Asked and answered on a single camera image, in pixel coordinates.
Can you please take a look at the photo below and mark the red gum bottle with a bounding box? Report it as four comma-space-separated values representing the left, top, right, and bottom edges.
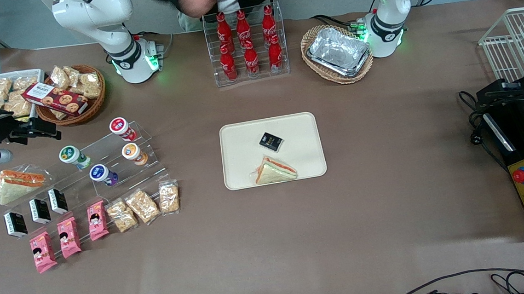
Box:
108, 116, 138, 143

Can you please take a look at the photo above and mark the clear acrylic stepped stand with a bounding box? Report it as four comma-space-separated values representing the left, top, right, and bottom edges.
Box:
35, 119, 174, 213

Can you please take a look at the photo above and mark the black and white small box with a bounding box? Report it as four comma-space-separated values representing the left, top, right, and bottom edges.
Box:
29, 197, 52, 225
3, 210, 29, 240
47, 187, 69, 215

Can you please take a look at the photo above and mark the pink snack packet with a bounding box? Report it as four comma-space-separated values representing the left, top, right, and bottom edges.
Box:
29, 230, 58, 274
86, 200, 110, 242
56, 216, 82, 259

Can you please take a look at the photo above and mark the black power cable with plug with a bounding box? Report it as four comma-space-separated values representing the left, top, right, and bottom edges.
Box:
459, 88, 510, 176

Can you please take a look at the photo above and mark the red cookie box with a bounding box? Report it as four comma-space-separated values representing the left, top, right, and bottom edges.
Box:
21, 79, 90, 120

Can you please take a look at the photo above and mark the white rectangular snack tray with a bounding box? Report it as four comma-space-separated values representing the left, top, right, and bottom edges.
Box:
0, 69, 48, 123

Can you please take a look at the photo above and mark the long black cable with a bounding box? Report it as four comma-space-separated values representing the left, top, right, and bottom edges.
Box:
384, 266, 524, 294

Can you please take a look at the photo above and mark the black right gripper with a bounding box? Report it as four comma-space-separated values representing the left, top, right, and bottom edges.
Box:
0, 105, 63, 147

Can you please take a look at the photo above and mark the beige plastic tray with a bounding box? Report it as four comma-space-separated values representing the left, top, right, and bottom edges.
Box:
218, 110, 328, 192

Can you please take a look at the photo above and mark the clear acrylic bottle rack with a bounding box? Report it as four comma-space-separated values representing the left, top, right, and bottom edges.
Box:
201, 0, 291, 89

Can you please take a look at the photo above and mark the brown wicker basket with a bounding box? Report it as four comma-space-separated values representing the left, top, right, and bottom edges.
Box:
33, 63, 109, 128

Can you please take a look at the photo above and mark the orange gum bottle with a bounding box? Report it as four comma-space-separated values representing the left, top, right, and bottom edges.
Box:
121, 142, 149, 167

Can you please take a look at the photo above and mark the red cola bottle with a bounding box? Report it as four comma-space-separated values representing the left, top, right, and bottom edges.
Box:
235, 10, 253, 48
215, 11, 235, 54
267, 34, 284, 73
242, 39, 260, 78
219, 44, 238, 82
260, 5, 278, 44

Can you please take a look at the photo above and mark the white wire basket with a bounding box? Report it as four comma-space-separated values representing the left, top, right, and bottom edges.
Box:
476, 6, 524, 85

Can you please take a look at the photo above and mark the wrapped triangle sandwich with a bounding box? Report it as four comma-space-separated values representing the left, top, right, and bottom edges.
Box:
0, 163, 50, 206
250, 153, 299, 186

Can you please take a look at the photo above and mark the small black snack packet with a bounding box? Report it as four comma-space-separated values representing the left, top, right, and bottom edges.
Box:
258, 131, 285, 154

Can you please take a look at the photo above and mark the green gum bottle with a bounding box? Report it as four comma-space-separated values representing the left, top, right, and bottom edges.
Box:
58, 144, 92, 172

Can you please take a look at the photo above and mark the black cable at arm base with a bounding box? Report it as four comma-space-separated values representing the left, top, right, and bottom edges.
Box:
311, 12, 361, 31

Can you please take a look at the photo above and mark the purple gum bottle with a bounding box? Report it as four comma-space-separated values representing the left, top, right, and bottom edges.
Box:
88, 163, 119, 188

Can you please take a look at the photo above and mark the light wicker basket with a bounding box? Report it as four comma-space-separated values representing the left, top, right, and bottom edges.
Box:
299, 21, 376, 88

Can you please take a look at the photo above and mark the silver foil tray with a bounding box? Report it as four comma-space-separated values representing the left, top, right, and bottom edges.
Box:
305, 24, 373, 81

